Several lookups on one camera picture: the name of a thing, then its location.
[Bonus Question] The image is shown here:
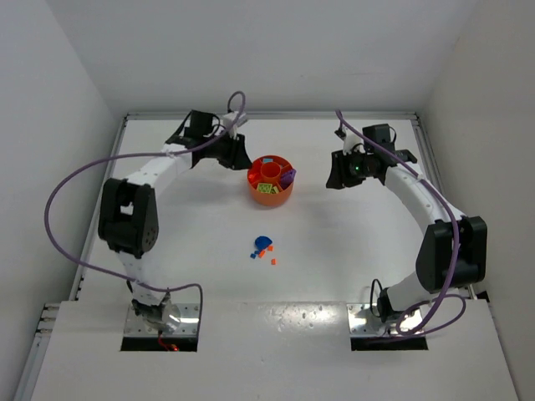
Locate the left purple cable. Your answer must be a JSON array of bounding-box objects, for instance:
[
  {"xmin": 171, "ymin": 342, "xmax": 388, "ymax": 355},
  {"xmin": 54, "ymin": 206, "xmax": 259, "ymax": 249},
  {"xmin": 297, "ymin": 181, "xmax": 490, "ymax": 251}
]
[{"xmin": 43, "ymin": 90, "xmax": 247, "ymax": 331}]

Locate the blue half-round lego piece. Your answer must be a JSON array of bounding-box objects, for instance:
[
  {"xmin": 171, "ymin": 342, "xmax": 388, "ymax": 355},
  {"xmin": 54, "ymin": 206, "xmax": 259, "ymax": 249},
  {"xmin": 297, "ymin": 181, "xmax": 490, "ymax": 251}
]
[{"xmin": 254, "ymin": 236, "xmax": 273, "ymax": 250}]

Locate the bright green lego brick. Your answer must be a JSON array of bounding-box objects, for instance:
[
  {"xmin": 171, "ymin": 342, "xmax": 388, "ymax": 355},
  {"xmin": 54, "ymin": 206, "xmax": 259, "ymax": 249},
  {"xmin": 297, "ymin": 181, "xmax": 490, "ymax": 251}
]
[{"xmin": 257, "ymin": 183, "xmax": 273, "ymax": 194}]

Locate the purple cable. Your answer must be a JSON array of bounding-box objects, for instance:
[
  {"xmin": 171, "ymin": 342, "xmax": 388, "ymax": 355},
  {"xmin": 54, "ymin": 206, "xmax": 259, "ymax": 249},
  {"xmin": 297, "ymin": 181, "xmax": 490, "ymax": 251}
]
[
  {"xmin": 334, "ymin": 109, "xmax": 467, "ymax": 339},
  {"xmin": 43, "ymin": 90, "xmax": 247, "ymax": 331}
]

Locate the orange round divided container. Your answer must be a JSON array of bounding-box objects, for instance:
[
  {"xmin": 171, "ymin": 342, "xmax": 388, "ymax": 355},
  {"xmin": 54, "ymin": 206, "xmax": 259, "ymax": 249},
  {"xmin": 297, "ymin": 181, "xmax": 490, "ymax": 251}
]
[{"xmin": 247, "ymin": 155, "xmax": 295, "ymax": 207}]

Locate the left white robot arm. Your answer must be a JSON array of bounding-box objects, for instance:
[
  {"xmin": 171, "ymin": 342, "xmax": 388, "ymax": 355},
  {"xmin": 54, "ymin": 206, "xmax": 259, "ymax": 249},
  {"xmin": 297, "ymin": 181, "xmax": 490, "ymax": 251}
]
[{"xmin": 98, "ymin": 110, "xmax": 252, "ymax": 332}]

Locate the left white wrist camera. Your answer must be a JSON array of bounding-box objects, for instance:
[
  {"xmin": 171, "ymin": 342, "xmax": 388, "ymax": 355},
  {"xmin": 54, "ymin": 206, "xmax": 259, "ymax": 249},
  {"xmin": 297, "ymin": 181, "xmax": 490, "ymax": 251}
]
[{"xmin": 220, "ymin": 111, "xmax": 248, "ymax": 137}]

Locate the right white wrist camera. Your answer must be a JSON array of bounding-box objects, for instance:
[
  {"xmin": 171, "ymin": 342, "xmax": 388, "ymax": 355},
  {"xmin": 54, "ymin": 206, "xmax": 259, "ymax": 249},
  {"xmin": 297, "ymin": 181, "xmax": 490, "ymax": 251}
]
[{"xmin": 334, "ymin": 125, "xmax": 363, "ymax": 155}]

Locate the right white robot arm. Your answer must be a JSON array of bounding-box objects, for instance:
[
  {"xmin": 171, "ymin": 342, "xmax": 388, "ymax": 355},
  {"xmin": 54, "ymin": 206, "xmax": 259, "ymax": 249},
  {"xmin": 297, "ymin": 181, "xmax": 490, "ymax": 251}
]
[{"xmin": 326, "ymin": 123, "xmax": 488, "ymax": 322}]

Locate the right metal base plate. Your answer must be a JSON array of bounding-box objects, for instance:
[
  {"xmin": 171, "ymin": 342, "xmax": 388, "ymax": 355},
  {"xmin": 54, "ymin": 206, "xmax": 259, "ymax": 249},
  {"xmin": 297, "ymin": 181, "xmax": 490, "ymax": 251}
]
[{"xmin": 345, "ymin": 302, "xmax": 428, "ymax": 338}]

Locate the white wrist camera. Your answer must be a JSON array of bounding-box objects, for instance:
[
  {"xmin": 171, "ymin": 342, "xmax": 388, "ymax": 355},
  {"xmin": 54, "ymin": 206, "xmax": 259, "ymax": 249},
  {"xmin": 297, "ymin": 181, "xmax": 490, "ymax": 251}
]
[
  {"xmin": 334, "ymin": 125, "xmax": 363, "ymax": 155},
  {"xmin": 220, "ymin": 111, "xmax": 248, "ymax": 137}
]

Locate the metal base plate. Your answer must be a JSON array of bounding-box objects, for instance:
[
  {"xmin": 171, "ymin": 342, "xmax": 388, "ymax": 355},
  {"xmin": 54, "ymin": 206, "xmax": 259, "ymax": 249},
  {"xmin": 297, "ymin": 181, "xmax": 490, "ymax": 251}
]
[
  {"xmin": 345, "ymin": 302, "xmax": 428, "ymax": 338},
  {"xmin": 123, "ymin": 303, "xmax": 200, "ymax": 339}
]

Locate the aluminium table frame rail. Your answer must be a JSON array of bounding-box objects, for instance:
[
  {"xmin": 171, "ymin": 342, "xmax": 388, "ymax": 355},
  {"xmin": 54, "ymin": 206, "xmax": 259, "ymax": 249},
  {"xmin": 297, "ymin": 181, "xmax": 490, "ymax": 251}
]
[{"xmin": 12, "ymin": 109, "xmax": 490, "ymax": 401}]

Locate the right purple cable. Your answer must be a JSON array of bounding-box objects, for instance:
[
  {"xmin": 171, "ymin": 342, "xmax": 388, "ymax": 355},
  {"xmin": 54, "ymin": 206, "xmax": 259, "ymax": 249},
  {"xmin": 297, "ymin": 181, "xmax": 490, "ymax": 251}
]
[{"xmin": 334, "ymin": 109, "xmax": 467, "ymax": 339}]

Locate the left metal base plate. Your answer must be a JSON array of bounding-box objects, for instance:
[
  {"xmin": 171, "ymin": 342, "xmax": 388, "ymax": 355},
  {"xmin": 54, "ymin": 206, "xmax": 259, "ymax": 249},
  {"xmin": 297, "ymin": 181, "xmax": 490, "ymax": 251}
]
[{"xmin": 123, "ymin": 303, "xmax": 200, "ymax": 339}]

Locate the purple curved lego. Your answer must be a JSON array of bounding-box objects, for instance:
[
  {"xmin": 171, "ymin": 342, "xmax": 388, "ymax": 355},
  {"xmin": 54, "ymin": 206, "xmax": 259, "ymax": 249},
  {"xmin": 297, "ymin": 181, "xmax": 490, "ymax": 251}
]
[{"xmin": 279, "ymin": 169, "xmax": 297, "ymax": 190}]

